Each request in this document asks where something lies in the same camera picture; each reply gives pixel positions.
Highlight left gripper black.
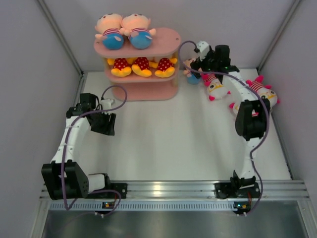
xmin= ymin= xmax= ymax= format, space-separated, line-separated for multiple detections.
xmin=91 ymin=109 xmax=116 ymax=136

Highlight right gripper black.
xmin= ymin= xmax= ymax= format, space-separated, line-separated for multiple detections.
xmin=190 ymin=49 xmax=218 ymax=80

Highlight small baby doll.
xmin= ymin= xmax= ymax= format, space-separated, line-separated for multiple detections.
xmin=183 ymin=58 xmax=201 ymax=85

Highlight yellow plush red dotted dress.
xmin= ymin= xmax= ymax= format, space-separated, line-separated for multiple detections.
xmin=107 ymin=58 xmax=132 ymax=77

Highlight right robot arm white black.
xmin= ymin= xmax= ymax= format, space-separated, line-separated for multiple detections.
xmin=190 ymin=41 xmax=270 ymax=199

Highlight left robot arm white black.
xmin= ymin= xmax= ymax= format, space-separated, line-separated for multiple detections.
xmin=41 ymin=93 xmax=116 ymax=200

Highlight pink three-tier shelf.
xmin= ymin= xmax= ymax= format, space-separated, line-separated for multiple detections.
xmin=94 ymin=27 xmax=181 ymax=101

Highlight white plush yellow glasses front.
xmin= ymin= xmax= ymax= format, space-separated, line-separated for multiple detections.
xmin=229 ymin=102 xmax=241 ymax=119

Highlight white plush yellow glasses right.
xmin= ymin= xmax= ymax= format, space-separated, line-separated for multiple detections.
xmin=246 ymin=75 xmax=280 ymax=114

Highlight right baby doll blue pants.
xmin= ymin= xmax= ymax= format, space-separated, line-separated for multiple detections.
xmin=120 ymin=13 xmax=157 ymax=50

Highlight baby doll blue pants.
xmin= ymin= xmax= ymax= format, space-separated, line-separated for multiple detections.
xmin=95 ymin=13 xmax=124 ymax=50
xmin=120 ymin=13 xmax=157 ymax=50

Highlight left baby doll blue pants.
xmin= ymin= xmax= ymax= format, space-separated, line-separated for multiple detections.
xmin=95 ymin=13 xmax=124 ymax=50

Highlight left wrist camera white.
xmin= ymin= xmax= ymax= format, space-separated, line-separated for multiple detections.
xmin=100 ymin=98 xmax=115 ymax=111

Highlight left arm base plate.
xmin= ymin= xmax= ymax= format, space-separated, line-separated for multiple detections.
xmin=86 ymin=182 xmax=128 ymax=199

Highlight aluminium mounting rail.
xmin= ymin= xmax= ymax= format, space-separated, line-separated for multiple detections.
xmin=39 ymin=180 xmax=310 ymax=199

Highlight perforated cable duct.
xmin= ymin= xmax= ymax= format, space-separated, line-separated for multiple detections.
xmin=49 ymin=200 xmax=251 ymax=211

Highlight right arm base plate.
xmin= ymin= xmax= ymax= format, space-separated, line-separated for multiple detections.
xmin=214 ymin=182 xmax=260 ymax=199

